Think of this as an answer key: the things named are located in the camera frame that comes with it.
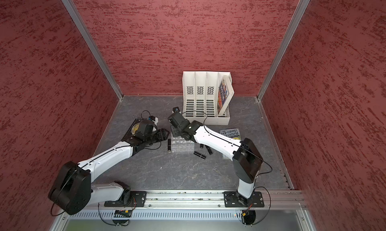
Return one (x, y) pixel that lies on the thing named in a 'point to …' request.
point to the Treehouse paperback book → (232, 133)
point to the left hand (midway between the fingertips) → (165, 135)
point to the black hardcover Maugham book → (131, 131)
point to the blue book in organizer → (225, 93)
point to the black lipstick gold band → (201, 155)
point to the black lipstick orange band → (169, 143)
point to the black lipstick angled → (209, 149)
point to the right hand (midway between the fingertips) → (178, 129)
